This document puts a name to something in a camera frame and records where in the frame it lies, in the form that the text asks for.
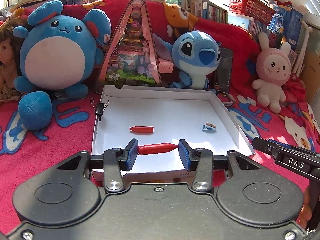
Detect small blue clip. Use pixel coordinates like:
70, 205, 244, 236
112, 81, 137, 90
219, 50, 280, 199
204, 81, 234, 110
202, 122, 216, 132

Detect white cardboard box tray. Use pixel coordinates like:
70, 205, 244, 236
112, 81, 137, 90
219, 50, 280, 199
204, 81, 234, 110
90, 84, 256, 183

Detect black binder clip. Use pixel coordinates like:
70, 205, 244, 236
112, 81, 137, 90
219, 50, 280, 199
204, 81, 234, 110
90, 98, 110, 121

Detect red fabric bag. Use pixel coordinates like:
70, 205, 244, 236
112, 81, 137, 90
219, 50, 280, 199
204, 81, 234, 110
282, 73, 306, 103

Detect black smartphone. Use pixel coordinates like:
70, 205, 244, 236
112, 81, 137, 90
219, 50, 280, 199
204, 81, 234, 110
214, 48, 233, 93

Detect pink triangular diorama house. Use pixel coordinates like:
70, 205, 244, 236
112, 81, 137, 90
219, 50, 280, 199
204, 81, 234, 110
95, 0, 173, 93

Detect pink bunny plush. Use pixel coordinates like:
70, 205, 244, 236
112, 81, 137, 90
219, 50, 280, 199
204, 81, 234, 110
252, 32, 292, 114

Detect Stitch plush toy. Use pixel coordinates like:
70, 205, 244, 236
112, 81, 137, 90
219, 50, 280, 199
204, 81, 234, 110
153, 31, 221, 90

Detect red patterned blanket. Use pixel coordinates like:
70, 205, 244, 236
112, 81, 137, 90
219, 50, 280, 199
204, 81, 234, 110
1, 0, 319, 232

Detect blue round plush toy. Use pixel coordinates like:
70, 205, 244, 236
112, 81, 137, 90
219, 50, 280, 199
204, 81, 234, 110
13, 0, 112, 131

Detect blue cardboard package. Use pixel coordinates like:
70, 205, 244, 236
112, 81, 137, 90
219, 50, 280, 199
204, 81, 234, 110
268, 0, 303, 51

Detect row of books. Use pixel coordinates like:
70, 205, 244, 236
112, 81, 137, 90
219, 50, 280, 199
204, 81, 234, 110
182, 0, 228, 24

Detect brown haired doll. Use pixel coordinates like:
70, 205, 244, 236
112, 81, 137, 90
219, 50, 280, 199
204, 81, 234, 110
0, 20, 23, 104

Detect red plastic basket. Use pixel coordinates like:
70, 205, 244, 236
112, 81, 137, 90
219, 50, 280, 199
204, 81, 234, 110
229, 0, 276, 21

